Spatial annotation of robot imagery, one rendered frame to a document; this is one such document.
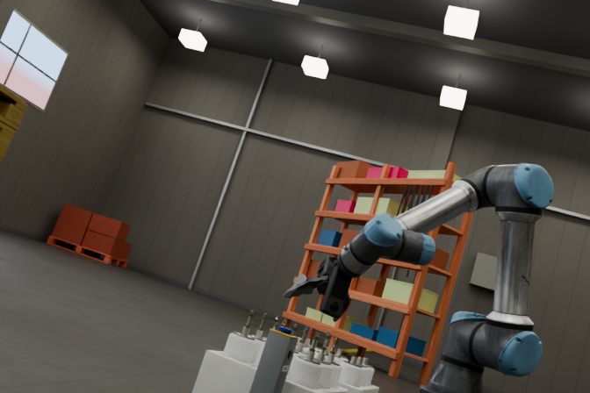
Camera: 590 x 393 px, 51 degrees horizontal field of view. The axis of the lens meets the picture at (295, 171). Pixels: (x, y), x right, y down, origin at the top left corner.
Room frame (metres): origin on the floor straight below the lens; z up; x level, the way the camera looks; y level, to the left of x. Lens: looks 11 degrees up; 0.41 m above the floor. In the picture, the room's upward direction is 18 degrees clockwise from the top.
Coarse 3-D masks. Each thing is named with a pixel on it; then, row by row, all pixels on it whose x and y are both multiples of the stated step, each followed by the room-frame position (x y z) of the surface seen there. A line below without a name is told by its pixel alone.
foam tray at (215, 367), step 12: (204, 360) 2.08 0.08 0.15; (216, 360) 2.06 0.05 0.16; (228, 360) 2.04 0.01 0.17; (204, 372) 2.07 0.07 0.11; (216, 372) 2.05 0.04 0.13; (228, 372) 2.04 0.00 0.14; (240, 372) 2.02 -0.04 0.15; (252, 372) 2.01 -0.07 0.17; (204, 384) 2.07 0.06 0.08; (216, 384) 2.05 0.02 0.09; (228, 384) 2.03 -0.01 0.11; (240, 384) 2.02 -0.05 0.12; (288, 384) 1.96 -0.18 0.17
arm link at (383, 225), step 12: (384, 216) 1.38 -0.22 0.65; (372, 228) 1.37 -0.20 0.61; (384, 228) 1.36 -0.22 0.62; (396, 228) 1.38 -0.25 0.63; (360, 240) 1.41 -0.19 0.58; (372, 240) 1.38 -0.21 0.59; (384, 240) 1.37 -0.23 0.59; (396, 240) 1.37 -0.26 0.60; (360, 252) 1.41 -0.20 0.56; (372, 252) 1.40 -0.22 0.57; (384, 252) 1.40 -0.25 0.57; (396, 252) 1.41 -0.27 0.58; (372, 264) 1.44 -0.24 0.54
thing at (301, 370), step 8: (296, 360) 2.00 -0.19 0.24; (304, 360) 1.99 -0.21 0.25; (296, 368) 1.99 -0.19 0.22; (304, 368) 1.98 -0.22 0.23; (312, 368) 1.98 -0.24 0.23; (320, 368) 2.00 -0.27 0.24; (288, 376) 2.02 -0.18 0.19; (296, 376) 1.99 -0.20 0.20; (304, 376) 1.98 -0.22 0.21; (312, 376) 1.98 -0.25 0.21; (304, 384) 1.98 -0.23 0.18; (312, 384) 1.98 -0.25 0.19
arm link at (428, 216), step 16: (464, 176) 1.68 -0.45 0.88; (480, 176) 1.64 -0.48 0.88; (448, 192) 1.63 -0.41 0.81; (464, 192) 1.63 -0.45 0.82; (480, 192) 1.64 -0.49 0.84; (416, 208) 1.60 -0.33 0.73; (432, 208) 1.60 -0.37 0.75; (448, 208) 1.61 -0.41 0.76; (464, 208) 1.64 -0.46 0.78; (480, 208) 1.68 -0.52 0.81; (400, 224) 1.56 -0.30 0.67; (416, 224) 1.57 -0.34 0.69; (432, 224) 1.60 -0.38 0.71
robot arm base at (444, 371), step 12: (444, 360) 1.73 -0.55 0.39; (456, 360) 1.70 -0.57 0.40; (444, 372) 1.72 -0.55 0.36; (456, 372) 1.70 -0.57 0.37; (468, 372) 1.69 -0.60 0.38; (480, 372) 1.71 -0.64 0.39; (432, 384) 1.73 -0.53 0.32; (444, 384) 1.70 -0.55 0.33; (456, 384) 1.68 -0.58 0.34; (468, 384) 1.68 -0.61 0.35; (480, 384) 1.71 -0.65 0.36
